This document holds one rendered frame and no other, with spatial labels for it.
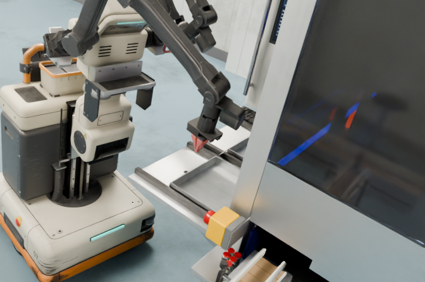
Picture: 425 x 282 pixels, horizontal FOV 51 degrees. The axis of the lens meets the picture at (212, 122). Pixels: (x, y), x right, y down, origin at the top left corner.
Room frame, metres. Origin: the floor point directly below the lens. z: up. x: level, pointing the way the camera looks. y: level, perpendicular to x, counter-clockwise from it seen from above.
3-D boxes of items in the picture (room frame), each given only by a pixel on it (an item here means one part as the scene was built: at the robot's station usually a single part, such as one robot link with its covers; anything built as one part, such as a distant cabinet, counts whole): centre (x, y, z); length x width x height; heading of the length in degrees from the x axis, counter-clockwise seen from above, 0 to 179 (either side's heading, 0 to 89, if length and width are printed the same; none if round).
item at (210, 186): (1.21, -0.12, 0.90); 0.34 x 0.26 x 0.04; 60
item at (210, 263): (0.90, -0.12, 0.87); 0.14 x 0.13 x 0.02; 60
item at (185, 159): (1.39, -0.15, 0.87); 0.70 x 0.48 x 0.02; 150
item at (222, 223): (0.93, -0.10, 1.00); 0.08 x 0.07 x 0.07; 60
